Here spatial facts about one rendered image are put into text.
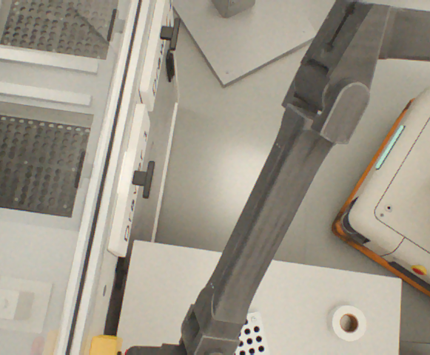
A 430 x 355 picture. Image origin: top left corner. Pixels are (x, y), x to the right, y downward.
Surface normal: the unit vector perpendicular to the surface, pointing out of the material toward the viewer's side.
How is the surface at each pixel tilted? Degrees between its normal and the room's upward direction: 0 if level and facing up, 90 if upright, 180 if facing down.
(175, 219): 0
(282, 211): 44
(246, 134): 0
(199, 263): 0
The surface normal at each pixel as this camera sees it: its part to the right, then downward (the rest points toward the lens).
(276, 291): 0.04, -0.25
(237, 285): 0.23, 0.40
